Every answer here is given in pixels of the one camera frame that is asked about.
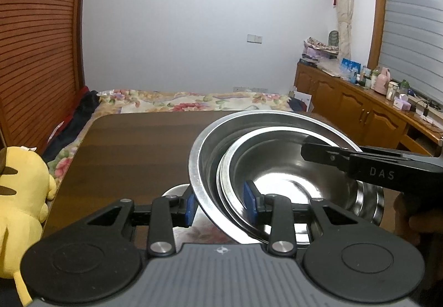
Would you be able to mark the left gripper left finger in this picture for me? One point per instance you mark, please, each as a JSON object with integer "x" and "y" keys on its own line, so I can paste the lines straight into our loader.
{"x": 166, "y": 214}

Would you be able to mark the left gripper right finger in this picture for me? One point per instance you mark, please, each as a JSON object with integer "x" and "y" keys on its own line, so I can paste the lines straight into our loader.
{"x": 275, "y": 211}

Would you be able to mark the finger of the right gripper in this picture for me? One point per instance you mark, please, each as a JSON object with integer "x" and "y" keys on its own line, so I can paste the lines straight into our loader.
{"x": 326, "y": 155}

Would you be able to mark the floral white tray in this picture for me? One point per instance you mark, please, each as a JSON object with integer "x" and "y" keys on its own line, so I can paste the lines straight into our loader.
{"x": 202, "y": 231}

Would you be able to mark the small steel bowl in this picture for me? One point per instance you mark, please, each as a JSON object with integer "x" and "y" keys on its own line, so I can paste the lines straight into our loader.
{"x": 369, "y": 202}

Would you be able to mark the large steel bowl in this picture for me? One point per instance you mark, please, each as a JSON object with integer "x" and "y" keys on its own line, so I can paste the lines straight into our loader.
{"x": 213, "y": 143}

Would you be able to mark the person right hand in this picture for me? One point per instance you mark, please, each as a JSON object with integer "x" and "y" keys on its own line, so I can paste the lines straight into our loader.
{"x": 410, "y": 227}

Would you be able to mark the wooden sideboard cabinet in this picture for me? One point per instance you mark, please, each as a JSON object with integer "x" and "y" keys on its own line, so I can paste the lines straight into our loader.
{"x": 366, "y": 117}

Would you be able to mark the pink tissue box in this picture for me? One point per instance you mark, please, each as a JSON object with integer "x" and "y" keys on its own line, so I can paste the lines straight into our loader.
{"x": 401, "y": 102}

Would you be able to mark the white paper bag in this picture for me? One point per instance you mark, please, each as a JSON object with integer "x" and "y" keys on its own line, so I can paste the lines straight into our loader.
{"x": 303, "y": 96}

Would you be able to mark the blue printed box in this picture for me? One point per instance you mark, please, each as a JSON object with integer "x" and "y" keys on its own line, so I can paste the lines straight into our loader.
{"x": 349, "y": 70}

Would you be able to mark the pink thermos jug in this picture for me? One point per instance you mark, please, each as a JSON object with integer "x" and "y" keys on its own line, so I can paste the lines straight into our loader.
{"x": 382, "y": 81}

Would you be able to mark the stack of folded fabrics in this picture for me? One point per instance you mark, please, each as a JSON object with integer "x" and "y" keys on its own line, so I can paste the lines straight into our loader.
{"x": 315, "y": 51}

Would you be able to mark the floral bed quilt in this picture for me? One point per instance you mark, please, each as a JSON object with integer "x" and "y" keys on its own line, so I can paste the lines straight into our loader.
{"x": 122, "y": 101}

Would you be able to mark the grey window blind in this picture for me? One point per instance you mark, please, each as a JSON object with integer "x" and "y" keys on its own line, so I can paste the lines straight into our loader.
{"x": 412, "y": 44}

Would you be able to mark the black cloth on bed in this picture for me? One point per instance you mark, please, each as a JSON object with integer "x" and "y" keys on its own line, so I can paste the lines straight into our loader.
{"x": 85, "y": 104}

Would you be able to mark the brown louvered wardrobe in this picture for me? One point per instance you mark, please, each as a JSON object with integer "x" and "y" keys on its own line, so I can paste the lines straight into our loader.
{"x": 41, "y": 68}

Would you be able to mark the wall socket strip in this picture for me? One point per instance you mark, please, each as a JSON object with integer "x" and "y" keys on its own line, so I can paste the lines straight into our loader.
{"x": 249, "y": 89}

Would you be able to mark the white wall switch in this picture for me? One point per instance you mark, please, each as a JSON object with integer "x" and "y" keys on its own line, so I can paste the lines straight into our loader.
{"x": 255, "y": 39}

